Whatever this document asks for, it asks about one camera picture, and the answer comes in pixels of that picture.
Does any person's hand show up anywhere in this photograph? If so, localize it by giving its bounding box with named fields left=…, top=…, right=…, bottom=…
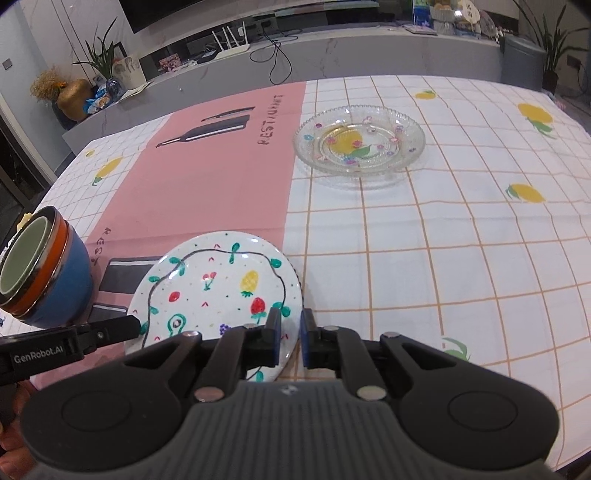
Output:
left=1, top=380, right=37, bottom=479

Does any blue steel bowl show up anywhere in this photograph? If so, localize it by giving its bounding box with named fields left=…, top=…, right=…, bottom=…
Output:
left=14, top=223, right=93, bottom=329

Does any grey tv bench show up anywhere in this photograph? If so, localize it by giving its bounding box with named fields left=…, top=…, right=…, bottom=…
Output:
left=63, top=27, right=502, bottom=154

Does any white wifi router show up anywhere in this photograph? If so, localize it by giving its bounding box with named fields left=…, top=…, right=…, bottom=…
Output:
left=211, top=24, right=250, bottom=59

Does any black television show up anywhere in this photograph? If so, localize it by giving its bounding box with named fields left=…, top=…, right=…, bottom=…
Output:
left=117, top=0, right=380, bottom=34

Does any green ceramic bowl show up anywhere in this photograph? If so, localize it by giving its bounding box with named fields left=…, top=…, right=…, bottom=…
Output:
left=1, top=216, right=50, bottom=299

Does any small clear glass plate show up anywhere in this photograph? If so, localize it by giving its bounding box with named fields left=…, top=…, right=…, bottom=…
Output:
left=293, top=105, right=426, bottom=177

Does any yellow cloth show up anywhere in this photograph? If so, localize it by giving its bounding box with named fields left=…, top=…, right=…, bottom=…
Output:
left=16, top=213, right=33, bottom=232

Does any white painted ceramic plate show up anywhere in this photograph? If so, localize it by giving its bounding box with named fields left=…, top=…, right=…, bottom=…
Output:
left=125, top=231, right=304, bottom=382

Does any right corner potted plant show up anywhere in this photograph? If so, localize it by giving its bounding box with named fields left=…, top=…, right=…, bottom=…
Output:
left=514, top=1, right=590, bottom=94

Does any grey trash bin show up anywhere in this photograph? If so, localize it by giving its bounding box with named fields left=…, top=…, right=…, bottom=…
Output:
left=500, top=35, right=546, bottom=91

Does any golden vase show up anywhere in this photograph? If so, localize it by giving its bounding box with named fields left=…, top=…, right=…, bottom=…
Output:
left=57, top=79, right=92, bottom=123

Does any potted green plant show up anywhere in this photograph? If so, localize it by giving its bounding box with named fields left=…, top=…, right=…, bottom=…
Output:
left=74, top=18, right=124, bottom=102

